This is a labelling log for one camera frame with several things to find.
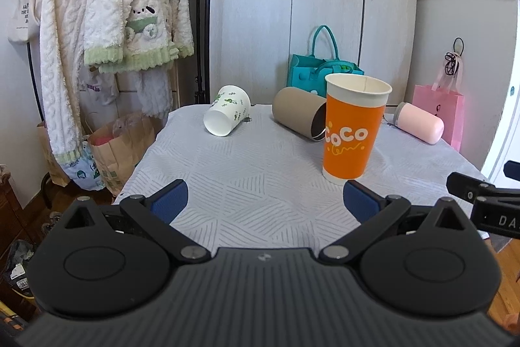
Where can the wooden furniture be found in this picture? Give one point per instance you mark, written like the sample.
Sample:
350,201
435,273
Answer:
10,204

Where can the large brown paper bag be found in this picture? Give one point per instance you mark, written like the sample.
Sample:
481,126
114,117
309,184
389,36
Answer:
118,160

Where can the black tripod stand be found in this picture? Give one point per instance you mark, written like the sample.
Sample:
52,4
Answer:
199,26

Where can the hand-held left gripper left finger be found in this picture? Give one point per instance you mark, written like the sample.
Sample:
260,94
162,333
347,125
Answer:
172,198

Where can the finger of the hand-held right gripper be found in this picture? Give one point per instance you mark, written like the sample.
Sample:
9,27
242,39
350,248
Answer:
467,186

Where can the black clothes rack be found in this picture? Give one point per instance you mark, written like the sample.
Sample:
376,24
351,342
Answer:
31,78

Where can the white door frame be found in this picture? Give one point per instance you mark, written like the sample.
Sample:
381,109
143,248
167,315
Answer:
501,107

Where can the pink gift bag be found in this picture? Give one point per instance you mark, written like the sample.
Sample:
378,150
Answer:
447,107

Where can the pink cup with grey lid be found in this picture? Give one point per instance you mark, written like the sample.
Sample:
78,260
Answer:
422,123

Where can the brown cardboard cup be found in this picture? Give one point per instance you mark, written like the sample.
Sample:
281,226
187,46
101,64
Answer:
294,109

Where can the white hanging garment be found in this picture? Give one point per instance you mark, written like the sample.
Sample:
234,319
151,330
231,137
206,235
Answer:
99,87

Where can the white green-print paper cup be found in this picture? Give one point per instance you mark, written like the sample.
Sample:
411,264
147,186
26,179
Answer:
229,107

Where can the grey patterned tablecloth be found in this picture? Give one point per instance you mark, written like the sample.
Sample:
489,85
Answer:
260,176

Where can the white canvas tote bag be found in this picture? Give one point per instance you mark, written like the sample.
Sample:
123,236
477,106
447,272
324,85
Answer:
24,13

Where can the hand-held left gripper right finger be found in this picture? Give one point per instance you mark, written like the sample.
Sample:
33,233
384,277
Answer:
359,200

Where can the teal tote bag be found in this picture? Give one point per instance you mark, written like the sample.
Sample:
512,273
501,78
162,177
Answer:
304,74

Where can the small brown paper bag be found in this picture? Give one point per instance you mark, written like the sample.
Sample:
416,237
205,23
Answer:
48,156

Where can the blue patterned pouch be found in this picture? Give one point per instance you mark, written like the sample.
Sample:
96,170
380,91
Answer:
83,170

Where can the shoes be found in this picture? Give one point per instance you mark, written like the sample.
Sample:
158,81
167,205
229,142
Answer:
18,272

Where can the orange paper cup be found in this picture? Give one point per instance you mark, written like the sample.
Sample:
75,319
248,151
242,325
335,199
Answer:
349,127

